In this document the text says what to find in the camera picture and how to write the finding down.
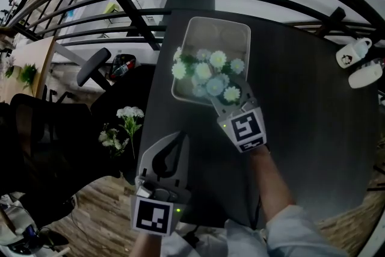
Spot person's light blue shirt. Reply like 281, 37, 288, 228
161, 204, 350, 257

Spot person's right forearm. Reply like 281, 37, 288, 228
249, 144, 297, 225

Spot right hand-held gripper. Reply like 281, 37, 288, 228
210, 78, 268, 153

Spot white mug with dark print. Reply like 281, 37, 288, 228
336, 37, 373, 69

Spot white and blue artificial flowers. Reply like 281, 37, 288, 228
171, 46, 246, 106

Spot small white potted flower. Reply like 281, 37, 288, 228
2, 55, 16, 79

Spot plain white cup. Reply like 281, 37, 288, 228
348, 63, 383, 89

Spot person's left forearm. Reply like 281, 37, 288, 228
129, 233, 163, 257

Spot black metal railing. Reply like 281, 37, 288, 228
5, 0, 385, 52

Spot large white artificial flower stem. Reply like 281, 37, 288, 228
115, 105, 145, 160

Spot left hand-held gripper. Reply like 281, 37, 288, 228
131, 131, 192, 238

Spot red and white bottle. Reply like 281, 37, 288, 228
109, 58, 137, 78

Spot light wooden desk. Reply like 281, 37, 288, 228
11, 36, 58, 97

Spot small white artificial flower bunch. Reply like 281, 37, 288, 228
97, 123, 130, 157

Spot small green potted plant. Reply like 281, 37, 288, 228
18, 63, 39, 90

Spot white rectangular tray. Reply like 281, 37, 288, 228
170, 16, 252, 108

